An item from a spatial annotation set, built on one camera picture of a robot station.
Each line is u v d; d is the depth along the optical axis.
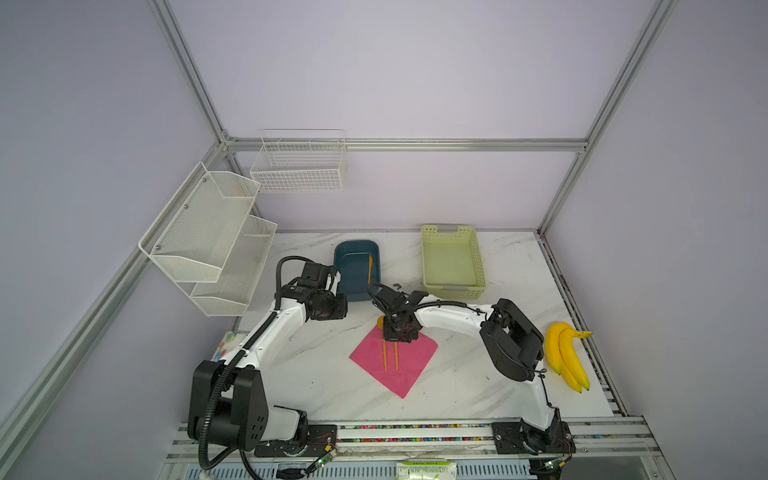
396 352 0.88
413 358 0.88
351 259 1.10
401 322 0.69
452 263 1.12
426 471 0.66
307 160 0.95
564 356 0.83
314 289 0.66
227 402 0.42
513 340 0.54
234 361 0.43
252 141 0.91
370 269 1.08
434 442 0.75
